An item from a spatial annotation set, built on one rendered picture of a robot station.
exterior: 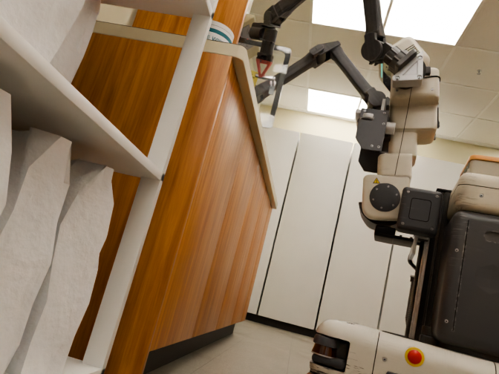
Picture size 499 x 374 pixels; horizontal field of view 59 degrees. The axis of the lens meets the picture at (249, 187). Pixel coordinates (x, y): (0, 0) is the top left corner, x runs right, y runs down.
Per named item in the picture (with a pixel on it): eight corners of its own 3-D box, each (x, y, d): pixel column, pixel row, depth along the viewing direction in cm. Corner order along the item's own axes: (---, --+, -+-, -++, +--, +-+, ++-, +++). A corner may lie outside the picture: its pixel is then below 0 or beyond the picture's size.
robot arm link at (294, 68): (326, 48, 210) (327, 62, 219) (319, 41, 212) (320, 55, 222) (249, 98, 208) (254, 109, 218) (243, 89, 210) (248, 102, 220)
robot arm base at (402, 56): (417, 50, 150) (414, 68, 161) (400, 36, 154) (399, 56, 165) (398, 67, 151) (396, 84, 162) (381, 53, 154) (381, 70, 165)
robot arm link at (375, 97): (336, 33, 212) (336, 46, 221) (311, 46, 212) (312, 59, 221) (390, 100, 194) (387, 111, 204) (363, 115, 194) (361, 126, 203)
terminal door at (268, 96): (204, 113, 197) (227, 35, 205) (272, 129, 194) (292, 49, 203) (204, 113, 196) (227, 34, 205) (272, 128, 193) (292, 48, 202)
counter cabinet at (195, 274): (-109, 322, 114) (18, 19, 134) (148, 310, 311) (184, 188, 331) (134, 398, 103) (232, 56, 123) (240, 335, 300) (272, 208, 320)
